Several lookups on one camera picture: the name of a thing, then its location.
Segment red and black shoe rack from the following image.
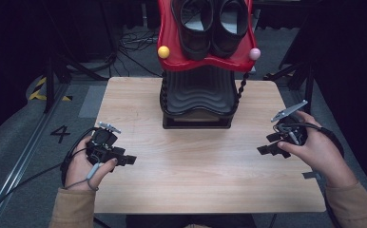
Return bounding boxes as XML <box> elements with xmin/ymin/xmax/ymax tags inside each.
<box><xmin>157</xmin><ymin>0</ymin><xmax>262</xmax><ymax>130</ymax></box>

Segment person's legs dark trousers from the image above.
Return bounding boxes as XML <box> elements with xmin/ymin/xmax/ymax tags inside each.
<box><xmin>125</xmin><ymin>214</ymin><xmax>258</xmax><ymax>228</ymax></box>

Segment black leather shoe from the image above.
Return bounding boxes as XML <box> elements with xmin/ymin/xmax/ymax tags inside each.
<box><xmin>210</xmin><ymin>0</ymin><xmax>250</xmax><ymax>60</ymax></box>
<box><xmin>170</xmin><ymin>0</ymin><xmax>215</xmax><ymax>62</ymax></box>

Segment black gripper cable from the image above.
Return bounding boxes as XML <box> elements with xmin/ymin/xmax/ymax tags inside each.
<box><xmin>275</xmin><ymin>122</ymin><xmax>346</xmax><ymax>228</ymax></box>
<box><xmin>0</xmin><ymin>126</ymin><xmax>101</xmax><ymax>221</ymax></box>

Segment person's right hand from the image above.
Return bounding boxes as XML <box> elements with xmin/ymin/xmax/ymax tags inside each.
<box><xmin>277</xmin><ymin>110</ymin><xmax>358</xmax><ymax>188</ymax></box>

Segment person's left hand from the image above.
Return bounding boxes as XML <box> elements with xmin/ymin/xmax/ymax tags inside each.
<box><xmin>64</xmin><ymin>135</ymin><xmax>119</xmax><ymax>191</ymax></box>

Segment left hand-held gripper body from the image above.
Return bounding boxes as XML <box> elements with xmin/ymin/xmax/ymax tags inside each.
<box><xmin>86</xmin><ymin>122</ymin><xmax>123</xmax><ymax>165</ymax></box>

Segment aluminium floor rail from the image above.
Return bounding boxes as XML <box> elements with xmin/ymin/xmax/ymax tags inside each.
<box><xmin>0</xmin><ymin>85</ymin><xmax>70</xmax><ymax>228</ymax></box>

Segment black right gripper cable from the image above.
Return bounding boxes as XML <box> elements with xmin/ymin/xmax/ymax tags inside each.
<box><xmin>275</xmin><ymin>122</ymin><xmax>346</xmax><ymax>228</ymax></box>

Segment bundle of floor cables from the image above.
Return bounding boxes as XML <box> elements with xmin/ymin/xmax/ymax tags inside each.
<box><xmin>109</xmin><ymin>27</ymin><xmax>164</xmax><ymax>79</ymax></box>

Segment black metal stand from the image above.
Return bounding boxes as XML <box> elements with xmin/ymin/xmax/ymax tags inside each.
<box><xmin>262</xmin><ymin>47</ymin><xmax>318</xmax><ymax>112</ymax></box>
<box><xmin>42</xmin><ymin>0</ymin><xmax>111</xmax><ymax>114</ymax></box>

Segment grey wrist cord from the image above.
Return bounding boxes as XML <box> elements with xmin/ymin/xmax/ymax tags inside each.
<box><xmin>63</xmin><ymin>161</ymin><xmax>106</xmax><ymax>192</ymax></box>

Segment grey tape piece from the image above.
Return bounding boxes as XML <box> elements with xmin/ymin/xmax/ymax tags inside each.
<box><xmin>301</xmin><ymin>170</ymin><xmax>321</xmax><ymax>181</ymax></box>

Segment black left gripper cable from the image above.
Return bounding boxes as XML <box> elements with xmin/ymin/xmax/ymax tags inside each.
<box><xmin>0</xmin><ymin>126</ymin><xmax>101</xmax><ymax>221</ymax></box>

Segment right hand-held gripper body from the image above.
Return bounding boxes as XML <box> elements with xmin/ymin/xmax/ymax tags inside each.
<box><xmin>270</xmin><ymin>100</ymin><xmax>309</xmax><ymax>147</ymax></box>

